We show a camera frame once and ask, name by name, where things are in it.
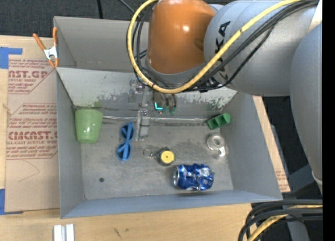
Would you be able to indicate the crushed blue drink can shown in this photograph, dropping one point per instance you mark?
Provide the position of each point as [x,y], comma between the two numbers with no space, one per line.
[192,177]

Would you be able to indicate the brown cardboard board red print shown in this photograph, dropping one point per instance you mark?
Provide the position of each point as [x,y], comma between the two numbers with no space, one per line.
[31,182]

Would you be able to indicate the clear glass holder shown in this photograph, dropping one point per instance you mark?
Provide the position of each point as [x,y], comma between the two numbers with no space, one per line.
[215,141]

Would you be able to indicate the green plastic cup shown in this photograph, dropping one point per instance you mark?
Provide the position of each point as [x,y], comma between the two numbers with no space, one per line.
[88,126]

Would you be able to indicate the blue sunglasses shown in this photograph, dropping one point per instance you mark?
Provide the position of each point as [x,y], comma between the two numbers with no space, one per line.
[125,151]

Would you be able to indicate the grey metal bin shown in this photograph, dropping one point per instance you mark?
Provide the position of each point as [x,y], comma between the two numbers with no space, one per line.
[117,182]

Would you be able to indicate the yellow and black tape measure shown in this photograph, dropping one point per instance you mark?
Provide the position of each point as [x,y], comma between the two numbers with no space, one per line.
[167,157]

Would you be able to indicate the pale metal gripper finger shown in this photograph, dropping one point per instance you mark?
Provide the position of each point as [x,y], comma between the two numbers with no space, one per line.
[137,127]
[144,127]

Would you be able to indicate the green zigzag block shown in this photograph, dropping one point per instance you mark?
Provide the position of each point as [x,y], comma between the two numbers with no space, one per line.
[218,120]

